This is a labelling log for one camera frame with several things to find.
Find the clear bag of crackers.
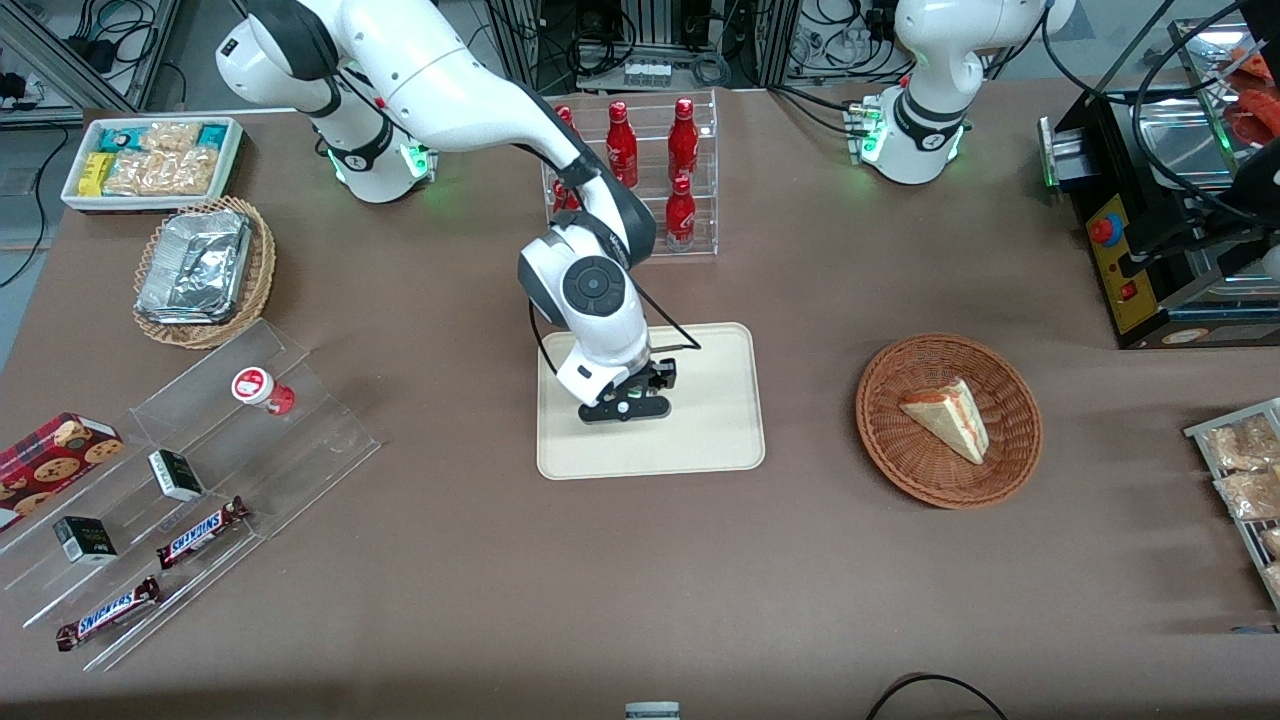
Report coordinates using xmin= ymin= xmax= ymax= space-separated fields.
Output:
xmin=1213 ymin=469 xmax=1280 ymax=522
xmin=1202 ymin=414 xmax=1280 ymax=472

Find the cream plastic tray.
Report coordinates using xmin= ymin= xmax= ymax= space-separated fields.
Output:
xmin=536 ymin=321 xmax=767 ymax=482

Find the black floor cable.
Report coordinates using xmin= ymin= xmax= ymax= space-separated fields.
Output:
xmin=865 ymin=672 xmax=1011 ymax=720

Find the red plaid cookie box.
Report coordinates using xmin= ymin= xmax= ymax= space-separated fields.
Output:
xmin=0 ymin=411 xmax=125 ymax=532

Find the clear rice cracker bag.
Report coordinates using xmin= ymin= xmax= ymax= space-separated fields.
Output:
xmin=140 ymin=121 xmax=202 ymax=154
xmin=103 ymin=147 xmax=222 ymax=198

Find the clear acrylic bottle rack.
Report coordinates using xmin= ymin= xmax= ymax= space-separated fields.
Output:
xmin=538 ymin=88 xmax=720 ymax=264

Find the grey wire tray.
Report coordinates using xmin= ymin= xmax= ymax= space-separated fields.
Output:
xmin=1184 ymin=397 xmax=1280 ymax=613

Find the black metal food machine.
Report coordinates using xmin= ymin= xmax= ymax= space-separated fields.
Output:
xmin=1037 ymin=15 xmax=1280 ymax=351

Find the clear acrylic tiered stand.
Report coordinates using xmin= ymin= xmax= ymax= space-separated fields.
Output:
xmin=0 ymin=318 xmax=382 ymax=673

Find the small black box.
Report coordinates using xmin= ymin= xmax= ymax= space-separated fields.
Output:
xmin=53 ymin=516 xmax=119 ymax=566
xmin=148 ymin=449 xmax=205 ymax=503

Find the red food on machine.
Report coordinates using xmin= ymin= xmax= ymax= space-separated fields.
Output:
xmin=1222 ymin=44 xmax=1280 ymax=149

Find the wrapped triangle sandwich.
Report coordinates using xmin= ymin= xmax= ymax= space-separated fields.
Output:
xmin=898 ymin=376 xmax=991 ymax=467

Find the brown round wicker basket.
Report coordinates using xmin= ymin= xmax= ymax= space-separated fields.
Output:
xmin=855 ymin=332 xmax=1044 ymax=511

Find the yellow snack pack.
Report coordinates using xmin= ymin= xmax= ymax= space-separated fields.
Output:
xmin=78 ymin=151 xmax=117 ymax=199

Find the light wicker basket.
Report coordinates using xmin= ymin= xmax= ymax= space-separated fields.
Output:
xmin=132 ymin=196 xmax=278 ymax=351

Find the snickers chocolate bar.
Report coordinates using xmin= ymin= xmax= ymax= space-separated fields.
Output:
xmin=55 ymin=575 xmax=162 ymax=653
xmin=156 ymin=496 xmax=251 ymax=571

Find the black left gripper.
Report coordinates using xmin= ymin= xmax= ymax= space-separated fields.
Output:
xmin=1117 ymin=140 xmax=1280 ymax=283

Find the white plastic snack bin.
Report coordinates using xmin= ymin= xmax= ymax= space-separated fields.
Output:
xmin=60 ymin=115 xmax=245 ymax=214

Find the aluminium foil container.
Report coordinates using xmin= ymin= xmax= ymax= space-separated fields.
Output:
xmin=135 ymin=209 xmax=254 ymax=327

